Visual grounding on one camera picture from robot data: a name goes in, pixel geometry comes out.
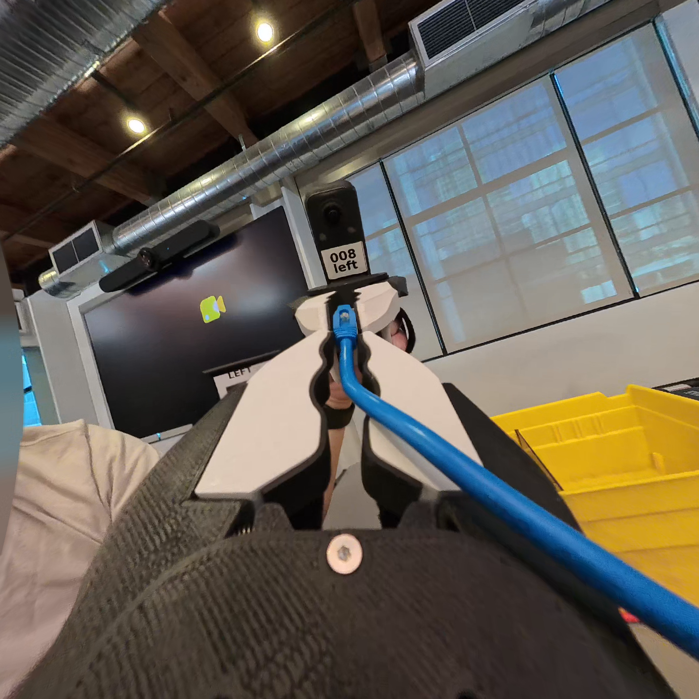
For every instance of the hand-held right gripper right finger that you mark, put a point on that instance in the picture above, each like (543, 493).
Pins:
(404, 377)

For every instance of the round ceiling light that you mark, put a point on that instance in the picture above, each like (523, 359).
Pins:
(135, 125)
(265, 31)

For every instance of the black conference camera bar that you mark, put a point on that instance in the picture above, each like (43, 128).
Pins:
(164, 254)

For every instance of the person's beige shirt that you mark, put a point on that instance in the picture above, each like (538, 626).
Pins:
(65, 491)

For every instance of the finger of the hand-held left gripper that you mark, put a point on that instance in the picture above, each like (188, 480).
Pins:
(314, 316)
(377, 311)

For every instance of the black wall screen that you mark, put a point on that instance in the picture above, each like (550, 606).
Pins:
(164, 355)

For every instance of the large grid window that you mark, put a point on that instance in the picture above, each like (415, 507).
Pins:
(491, 218)

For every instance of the black wrist watch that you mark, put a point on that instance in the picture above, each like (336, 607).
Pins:
(338, 416)

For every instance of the yellow plastic bin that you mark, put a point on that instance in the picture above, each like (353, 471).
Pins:
(628, 491)

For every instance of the person's left hand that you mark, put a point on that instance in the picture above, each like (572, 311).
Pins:
(341, 393)

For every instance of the white air vent box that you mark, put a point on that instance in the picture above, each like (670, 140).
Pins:
(79, 248)
(464, 27)

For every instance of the black white marker sign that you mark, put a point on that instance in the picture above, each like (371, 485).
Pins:
(235, 377)

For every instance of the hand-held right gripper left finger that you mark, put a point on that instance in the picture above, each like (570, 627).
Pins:
(262, 437)

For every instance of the spiral metal air duct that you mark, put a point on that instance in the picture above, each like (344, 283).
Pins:
(54, 49)
(273, 158)

